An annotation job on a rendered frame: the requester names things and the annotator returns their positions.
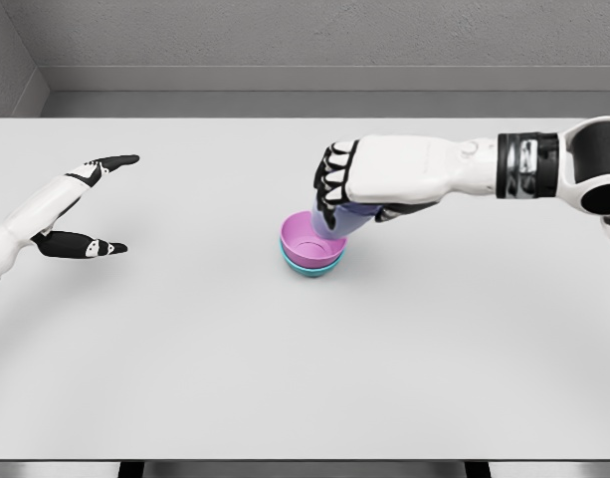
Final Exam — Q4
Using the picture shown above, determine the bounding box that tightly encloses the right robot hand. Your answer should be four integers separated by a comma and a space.
312, 134, 461, 240

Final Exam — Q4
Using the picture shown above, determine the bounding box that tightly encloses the lavender cup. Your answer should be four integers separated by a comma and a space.
308, 195, 383, 240

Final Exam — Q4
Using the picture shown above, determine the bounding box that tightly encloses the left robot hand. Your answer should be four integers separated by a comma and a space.
0, 153, 141, 260

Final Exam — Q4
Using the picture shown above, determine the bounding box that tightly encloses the pink bowl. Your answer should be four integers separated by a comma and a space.
279, 210, 348, 267

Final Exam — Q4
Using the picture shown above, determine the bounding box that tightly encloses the teal bowl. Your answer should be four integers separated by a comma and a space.
280, 246, 345, 280

